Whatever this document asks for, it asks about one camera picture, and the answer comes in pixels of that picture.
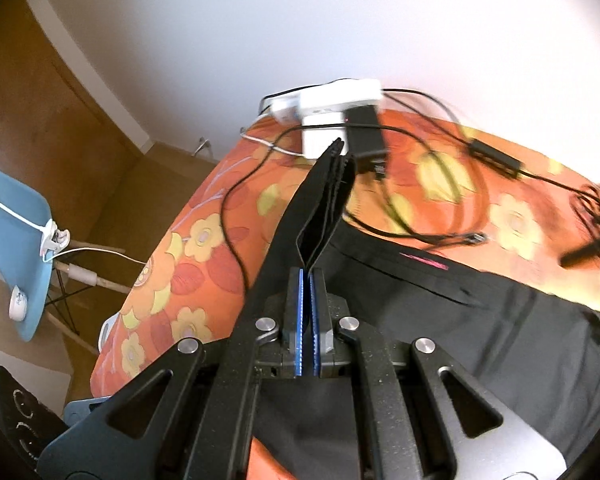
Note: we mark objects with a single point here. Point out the white charger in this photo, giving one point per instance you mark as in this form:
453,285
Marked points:
320,135

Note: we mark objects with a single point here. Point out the white power strip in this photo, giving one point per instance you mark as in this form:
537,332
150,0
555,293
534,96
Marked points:
340,97

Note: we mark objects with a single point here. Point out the orange floral bedsheet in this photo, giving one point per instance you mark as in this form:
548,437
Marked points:
190,270

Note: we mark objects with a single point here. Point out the blue chair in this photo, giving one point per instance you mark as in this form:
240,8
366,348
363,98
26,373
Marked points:
15,220

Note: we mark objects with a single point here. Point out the small black tripod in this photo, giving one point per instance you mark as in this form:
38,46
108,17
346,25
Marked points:
587,252

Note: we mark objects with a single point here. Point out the white computer mouse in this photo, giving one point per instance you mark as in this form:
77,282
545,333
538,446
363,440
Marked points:
19,302

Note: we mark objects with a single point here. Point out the metal door stopper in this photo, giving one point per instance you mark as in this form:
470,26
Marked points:
203,146

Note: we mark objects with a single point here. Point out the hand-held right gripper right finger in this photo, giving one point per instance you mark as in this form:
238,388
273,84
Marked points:
316,320

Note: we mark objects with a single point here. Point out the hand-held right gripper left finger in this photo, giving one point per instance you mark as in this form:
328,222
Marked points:
300,320

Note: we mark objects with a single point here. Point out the black charger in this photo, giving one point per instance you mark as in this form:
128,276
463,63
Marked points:
365,135

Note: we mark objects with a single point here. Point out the white clip lamp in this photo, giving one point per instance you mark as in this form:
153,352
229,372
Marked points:
52,240

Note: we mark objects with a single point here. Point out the black pants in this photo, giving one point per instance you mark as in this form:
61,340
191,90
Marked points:
480,320

